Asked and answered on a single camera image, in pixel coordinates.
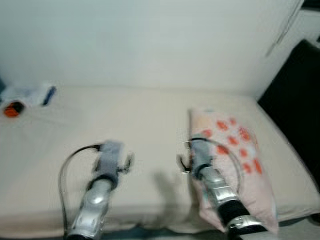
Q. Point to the pink pillow with orange spots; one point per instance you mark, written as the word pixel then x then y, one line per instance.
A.
pixel 250 190

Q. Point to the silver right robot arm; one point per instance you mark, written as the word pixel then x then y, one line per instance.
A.
pixel 220 192

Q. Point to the cream mattress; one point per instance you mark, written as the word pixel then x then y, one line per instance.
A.
pixel 125 120

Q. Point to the black cabinet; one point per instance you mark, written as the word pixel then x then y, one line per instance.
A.
pixel 295 100

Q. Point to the orange and black object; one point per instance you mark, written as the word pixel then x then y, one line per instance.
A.
pixel 14 109

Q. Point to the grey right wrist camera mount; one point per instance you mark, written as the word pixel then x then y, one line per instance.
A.
pixel 201 152

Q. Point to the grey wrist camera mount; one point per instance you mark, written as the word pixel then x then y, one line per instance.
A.
pixel 109 157
pixel 201 152

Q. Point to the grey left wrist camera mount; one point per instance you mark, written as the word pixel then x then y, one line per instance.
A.
pixel 109 157

